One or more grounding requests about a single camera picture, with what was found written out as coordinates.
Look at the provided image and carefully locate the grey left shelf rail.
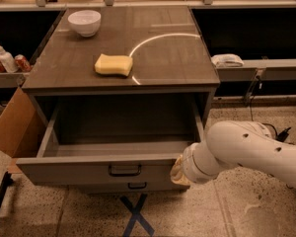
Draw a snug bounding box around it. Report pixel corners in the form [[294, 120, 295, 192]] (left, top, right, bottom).
[[0, 72, 29, 88]]

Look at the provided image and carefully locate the red soda can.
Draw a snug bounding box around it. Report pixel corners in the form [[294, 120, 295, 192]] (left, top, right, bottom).
[[15, 54, 32, 72]]

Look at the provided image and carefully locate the yellow sponge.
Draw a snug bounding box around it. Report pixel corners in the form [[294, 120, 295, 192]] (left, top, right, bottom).
[[95, 54, 133, 76]]

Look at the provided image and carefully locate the grey shelf rail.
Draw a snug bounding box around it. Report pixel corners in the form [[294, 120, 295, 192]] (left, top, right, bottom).
[[0, 72, 29, 88], [217, 59, 296, 82]]

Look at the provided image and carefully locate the grey cabinet with dark top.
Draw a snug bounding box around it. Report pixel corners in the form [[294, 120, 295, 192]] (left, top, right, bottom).
[[23, 6, 220, 120]]

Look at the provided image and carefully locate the white ceramic bowl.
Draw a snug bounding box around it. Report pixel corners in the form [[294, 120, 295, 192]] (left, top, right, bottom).
[[68, 10, 102, 37]]

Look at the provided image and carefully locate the grey top drawer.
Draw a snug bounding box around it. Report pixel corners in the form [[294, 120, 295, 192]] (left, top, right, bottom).
[[17, 94, 202, 186]]

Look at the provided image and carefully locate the grey drawer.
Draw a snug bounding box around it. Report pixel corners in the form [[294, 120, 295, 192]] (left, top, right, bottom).
[[69, 182, 189, 194], [17, 94, 202, 186]]

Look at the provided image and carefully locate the brown cardboard box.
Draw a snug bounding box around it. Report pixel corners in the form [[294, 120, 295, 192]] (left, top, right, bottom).
[[0, 88, 45, 174]]

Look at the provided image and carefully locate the grey right shelf rail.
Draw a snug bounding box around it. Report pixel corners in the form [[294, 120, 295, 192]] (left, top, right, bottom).
[[217, 59, 296, 82]]

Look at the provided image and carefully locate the folded white cloth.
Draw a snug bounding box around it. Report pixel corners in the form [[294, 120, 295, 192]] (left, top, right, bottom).
[[211, 53, 244, 67]]

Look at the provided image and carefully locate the black power adapter with cable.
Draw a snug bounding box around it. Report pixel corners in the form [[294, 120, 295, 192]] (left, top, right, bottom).
[[266, 123, 290, 142]]

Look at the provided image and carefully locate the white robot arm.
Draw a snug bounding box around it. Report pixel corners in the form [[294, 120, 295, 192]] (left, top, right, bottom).
[[170, 120, 296, 189]]

